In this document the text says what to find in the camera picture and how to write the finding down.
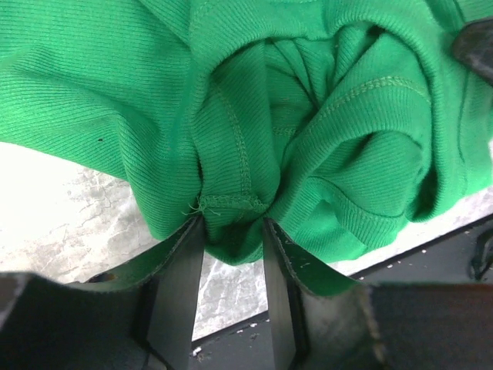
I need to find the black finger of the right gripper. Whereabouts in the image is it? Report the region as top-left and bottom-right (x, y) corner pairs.
(451, 19), (493, 83)

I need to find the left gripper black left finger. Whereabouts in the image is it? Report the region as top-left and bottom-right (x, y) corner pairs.
(76, 216), (204, 369)

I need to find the green tank top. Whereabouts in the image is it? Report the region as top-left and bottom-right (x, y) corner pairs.
(1, 1), (492, 265)

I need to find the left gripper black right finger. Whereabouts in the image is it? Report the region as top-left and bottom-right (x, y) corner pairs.
(263, 218), (362, 369)

